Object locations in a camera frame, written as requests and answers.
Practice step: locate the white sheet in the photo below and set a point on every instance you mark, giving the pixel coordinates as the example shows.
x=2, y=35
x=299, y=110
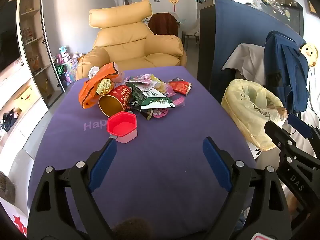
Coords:
x=313, y=92

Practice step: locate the grey white cloth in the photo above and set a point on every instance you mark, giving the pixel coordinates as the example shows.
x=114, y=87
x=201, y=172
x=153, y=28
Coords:
x=245, y=60

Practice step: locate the gold foil snack packet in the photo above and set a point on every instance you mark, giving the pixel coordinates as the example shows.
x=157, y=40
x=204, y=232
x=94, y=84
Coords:
x=105, y=86

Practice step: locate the watermelon ball toy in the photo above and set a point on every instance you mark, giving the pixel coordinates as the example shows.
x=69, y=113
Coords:
x=60, y=70

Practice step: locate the blue backpack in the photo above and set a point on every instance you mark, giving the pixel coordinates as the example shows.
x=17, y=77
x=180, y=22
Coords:
x=287, y=75

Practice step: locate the purple printed tablecloth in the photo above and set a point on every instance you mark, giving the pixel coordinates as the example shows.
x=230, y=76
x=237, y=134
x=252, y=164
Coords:
x=150, y=175

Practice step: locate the black television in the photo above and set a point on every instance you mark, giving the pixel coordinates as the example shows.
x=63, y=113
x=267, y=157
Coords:
x=8, y=37

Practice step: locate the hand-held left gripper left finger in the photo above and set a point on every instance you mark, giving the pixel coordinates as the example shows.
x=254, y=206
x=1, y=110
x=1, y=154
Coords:
x=103, y=160

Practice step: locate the brown furry toy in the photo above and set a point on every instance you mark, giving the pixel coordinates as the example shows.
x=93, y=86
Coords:
x=6, y=186

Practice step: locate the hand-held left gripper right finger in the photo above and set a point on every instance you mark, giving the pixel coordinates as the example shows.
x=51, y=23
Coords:
x=216, y=160

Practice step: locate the colourful toy box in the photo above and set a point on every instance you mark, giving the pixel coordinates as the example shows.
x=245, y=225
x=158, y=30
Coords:
x=71, y=70

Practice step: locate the blue partition panel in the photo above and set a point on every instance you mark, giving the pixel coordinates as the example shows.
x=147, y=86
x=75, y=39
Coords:
x=225, y=42

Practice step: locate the white dining chair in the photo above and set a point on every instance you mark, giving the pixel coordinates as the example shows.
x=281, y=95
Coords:
x=192, y=31

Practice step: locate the black bag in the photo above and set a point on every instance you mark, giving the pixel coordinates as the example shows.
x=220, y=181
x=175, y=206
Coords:
x=10, y=120

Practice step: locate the dark speckled glass cabinet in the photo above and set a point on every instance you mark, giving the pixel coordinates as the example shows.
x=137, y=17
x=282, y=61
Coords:
x=262, y=0

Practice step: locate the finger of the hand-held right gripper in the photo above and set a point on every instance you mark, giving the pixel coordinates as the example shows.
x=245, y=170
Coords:
x=300, y=126
x=275, y=132

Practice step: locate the orange snack bag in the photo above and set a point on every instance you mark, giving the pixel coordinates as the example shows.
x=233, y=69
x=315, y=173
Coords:
x=86, y=92

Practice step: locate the yellow leather armchair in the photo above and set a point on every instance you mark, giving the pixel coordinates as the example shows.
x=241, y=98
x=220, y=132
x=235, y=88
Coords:
x=125, y=42

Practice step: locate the pink toy castle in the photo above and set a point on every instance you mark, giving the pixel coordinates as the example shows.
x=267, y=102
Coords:
x=63, y=55

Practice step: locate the small pink round wrapper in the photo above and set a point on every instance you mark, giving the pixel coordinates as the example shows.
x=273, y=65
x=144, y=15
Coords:
x=161, y=112

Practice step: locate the red snack wrapper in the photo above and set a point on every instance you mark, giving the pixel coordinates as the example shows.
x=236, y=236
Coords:
x=180, y=86

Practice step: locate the yellow duck plush toy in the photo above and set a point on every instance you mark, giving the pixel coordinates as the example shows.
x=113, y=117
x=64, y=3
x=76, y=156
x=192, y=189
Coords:
x=310, y=53

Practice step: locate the yellow box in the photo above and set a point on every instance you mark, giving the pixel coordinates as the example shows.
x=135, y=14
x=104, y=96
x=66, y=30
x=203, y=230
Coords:
x=23, y=95

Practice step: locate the white red printed banner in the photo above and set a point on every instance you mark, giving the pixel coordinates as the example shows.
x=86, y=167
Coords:
x=15, y=220

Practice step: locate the glass display cabinet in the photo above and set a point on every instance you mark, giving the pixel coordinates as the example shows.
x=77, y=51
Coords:
x=32, y=42

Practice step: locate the red gold paper tube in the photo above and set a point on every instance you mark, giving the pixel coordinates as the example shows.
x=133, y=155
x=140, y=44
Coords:
x=122, y=95

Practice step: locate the clear globe ornament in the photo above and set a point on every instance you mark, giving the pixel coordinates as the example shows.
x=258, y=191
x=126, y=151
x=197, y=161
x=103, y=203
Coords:
x=55, y=61

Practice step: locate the small pink label wrapper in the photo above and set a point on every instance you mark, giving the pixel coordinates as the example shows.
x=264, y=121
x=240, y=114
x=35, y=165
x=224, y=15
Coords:
x=178, y=102

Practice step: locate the bin with yellow bag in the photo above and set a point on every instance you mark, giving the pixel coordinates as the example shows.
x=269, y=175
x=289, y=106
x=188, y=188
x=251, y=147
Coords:
x=250, y=120

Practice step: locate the dark green small wrapper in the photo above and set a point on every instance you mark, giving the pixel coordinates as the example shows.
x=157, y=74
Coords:
x=145, y=114

